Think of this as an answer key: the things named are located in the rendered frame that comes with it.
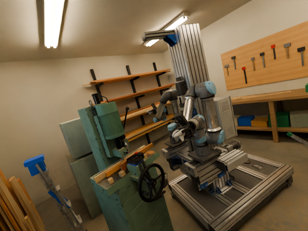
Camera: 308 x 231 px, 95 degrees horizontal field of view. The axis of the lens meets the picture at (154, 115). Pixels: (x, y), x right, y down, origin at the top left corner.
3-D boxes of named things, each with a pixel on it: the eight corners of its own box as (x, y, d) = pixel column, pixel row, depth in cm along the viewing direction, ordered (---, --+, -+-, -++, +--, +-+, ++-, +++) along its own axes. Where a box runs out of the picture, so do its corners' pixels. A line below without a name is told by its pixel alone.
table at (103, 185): (115, 201, 98) (112, 194, 97) (96, 188, 119) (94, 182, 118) (167, 157, 140) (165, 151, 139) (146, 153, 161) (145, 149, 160)
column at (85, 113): (108, 177, 141) (84, 107, 130) (98, 172, 157) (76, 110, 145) (126, 164, 157) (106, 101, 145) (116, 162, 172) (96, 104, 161)
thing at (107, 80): (118, 171, 316) (81, 63, 278) (109, 165, 361) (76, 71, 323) (190, 128, 476) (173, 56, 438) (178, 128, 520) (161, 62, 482)
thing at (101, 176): (96, 183, 116) (94, 178, 115) (95, 182, 117) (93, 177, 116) (146, 149, 157) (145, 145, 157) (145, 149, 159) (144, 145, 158)
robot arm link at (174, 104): (173, 132, 186) (163, 91, 178) (181, 128, 195) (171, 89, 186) (180, 132, 177) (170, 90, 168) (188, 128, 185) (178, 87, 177)
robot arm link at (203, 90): (210, 140, 133) (197, 83, 124) (227, 140, 123) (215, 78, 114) (205, 145, 124) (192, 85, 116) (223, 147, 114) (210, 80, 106)
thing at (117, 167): (107, 177, 121) (106, 173, 120) (106, 176, 122) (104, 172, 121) (153, 145, 162) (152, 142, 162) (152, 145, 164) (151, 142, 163)
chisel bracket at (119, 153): (122, 159, 128) (119, 151, 126) (114, 157, 137) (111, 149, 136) (128, 155, 133) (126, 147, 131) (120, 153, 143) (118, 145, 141)
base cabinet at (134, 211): (145, 276, 122) (121, 206, 110) (112, 239, 162) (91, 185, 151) (174, 230, 153) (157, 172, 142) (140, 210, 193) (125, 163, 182)
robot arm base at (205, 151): (204, 147, 144) (201, 138, 142) (215, 151, 130) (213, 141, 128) (192, 153, 138) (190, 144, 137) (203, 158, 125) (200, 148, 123)
